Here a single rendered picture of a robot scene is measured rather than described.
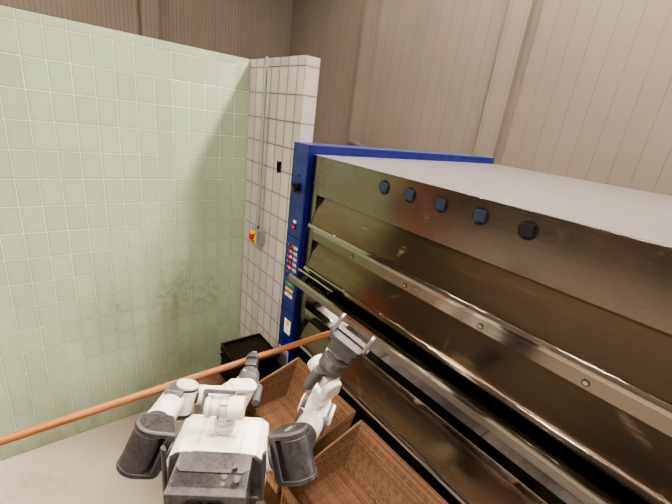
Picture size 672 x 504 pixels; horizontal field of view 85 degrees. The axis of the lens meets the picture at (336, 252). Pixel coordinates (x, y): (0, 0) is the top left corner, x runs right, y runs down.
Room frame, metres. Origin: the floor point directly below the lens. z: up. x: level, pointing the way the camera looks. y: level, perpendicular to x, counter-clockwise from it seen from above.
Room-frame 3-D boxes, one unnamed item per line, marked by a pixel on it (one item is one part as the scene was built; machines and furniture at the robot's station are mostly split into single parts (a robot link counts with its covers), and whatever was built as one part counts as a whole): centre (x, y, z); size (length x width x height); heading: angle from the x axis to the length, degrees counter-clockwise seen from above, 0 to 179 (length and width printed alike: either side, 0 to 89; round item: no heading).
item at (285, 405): (1.62, 0.14, 0.72); 0.56 x 0.49 x 0.28; 42
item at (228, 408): (0.85, 0.26, 1.46); 0.10 x 0.07 x 0.09; 95
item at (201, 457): (0.79, 0.26, 1.26); 0.34 x 0.30 x 0.36; 95
